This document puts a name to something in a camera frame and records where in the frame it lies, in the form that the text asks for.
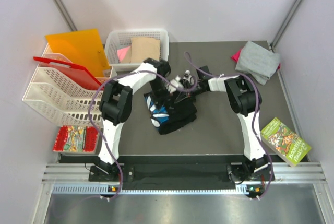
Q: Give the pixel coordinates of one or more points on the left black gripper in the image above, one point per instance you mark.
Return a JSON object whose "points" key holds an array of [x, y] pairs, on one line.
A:
{"points": [[160, 99]]}

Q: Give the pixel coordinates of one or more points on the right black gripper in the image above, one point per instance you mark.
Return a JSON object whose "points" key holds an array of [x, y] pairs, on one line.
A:
{"points": [[191, 96]]}

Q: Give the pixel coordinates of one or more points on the black t shirt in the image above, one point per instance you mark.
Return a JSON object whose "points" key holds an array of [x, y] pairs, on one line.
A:
{"points": [[167, 119]]}

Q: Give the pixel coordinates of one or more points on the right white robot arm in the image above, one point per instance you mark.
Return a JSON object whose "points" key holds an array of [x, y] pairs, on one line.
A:
{"points": [[244, 99]]}

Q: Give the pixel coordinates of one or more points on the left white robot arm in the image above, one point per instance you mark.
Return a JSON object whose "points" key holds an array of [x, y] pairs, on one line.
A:
{"points": [[116, 107]]}

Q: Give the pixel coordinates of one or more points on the tan folded t shirt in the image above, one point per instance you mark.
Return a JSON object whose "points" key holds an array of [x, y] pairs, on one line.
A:
{"points": [[143, 48]]}

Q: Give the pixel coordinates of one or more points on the folded pink t shirt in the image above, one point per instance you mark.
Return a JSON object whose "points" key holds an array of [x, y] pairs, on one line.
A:
{"points": [[236, 56]]}

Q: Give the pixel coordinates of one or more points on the pink item in basket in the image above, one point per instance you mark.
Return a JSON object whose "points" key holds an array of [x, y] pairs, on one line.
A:
{"points": [[124, 55]]}

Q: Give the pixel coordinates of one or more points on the folded grey t shirt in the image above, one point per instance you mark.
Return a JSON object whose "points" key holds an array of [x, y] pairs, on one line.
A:
{"points": [[258, 61]]}

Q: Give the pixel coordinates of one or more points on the white plastic basket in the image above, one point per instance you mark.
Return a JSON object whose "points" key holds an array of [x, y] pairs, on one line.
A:
{"points": [[122, 38]]}

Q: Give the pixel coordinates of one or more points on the orange plastic folder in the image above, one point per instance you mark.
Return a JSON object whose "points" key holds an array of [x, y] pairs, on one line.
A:
{"points": [[83, 47]]}

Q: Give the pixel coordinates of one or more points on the white file rack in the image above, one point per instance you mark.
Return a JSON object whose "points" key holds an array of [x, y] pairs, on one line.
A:
{"points": [[59, 99]]}

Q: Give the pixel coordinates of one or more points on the red plastic folder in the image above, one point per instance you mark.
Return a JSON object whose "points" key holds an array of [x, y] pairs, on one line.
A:
{"points": [[75, 72]]}

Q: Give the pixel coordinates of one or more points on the red comic book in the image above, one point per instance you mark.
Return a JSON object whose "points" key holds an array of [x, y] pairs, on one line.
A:
{"points": [[72, 139]]}

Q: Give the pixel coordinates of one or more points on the green book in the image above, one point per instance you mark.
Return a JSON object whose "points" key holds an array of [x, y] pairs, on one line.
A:
{"points": [[284, 142]]}

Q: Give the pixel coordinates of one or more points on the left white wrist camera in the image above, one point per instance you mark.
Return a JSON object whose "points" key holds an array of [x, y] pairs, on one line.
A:
{"points": [[175, 84]]}

